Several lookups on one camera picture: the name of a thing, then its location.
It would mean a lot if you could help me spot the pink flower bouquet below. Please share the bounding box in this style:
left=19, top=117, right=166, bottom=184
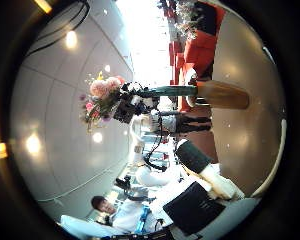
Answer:
left=79, top=70, right=198, bottom=132

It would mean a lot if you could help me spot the amber glass vase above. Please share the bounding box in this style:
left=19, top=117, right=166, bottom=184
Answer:
left=195, top=79, right=251, bottom=111

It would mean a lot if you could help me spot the person with dark trousers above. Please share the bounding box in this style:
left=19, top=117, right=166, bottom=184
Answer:
left=149, top=111, right=213, bottom=135

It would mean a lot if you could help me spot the orange round lamp shade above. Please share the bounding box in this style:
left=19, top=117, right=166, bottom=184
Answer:
left=183, top=1, right=227, bottom=79

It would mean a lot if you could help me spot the dark-haired person, white shirt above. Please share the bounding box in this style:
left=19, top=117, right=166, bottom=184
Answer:
left=90, top=195, right=158, bottom=234

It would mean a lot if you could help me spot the green leafy plant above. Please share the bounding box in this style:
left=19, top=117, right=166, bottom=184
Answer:
left=174, top=0, right=208, bottom=40

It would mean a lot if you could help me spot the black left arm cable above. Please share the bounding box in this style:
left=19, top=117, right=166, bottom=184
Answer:
left=143, top=113, right=168, bottom=173

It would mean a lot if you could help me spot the black ceiling cable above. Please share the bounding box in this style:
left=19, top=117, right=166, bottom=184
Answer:
left=25, top=0, right=92, bottom=58

